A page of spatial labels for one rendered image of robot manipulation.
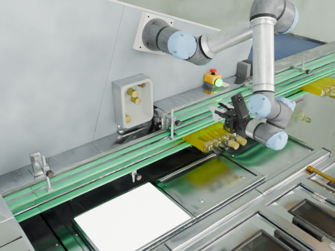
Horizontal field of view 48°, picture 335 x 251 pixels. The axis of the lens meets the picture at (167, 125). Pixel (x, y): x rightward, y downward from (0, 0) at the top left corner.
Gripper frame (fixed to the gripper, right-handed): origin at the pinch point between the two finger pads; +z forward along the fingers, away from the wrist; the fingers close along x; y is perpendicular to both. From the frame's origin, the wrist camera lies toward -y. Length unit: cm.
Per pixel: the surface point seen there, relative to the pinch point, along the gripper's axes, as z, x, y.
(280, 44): 67, 137, 17
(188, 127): 23.0, 4.9, 23.8
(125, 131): 40, -22, 24
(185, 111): 27.0, 6.5, 16.4
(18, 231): -13, -91, 7
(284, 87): 23, 85, 24
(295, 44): 59, 145, 17
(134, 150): 25.6, -26.6, 26.1
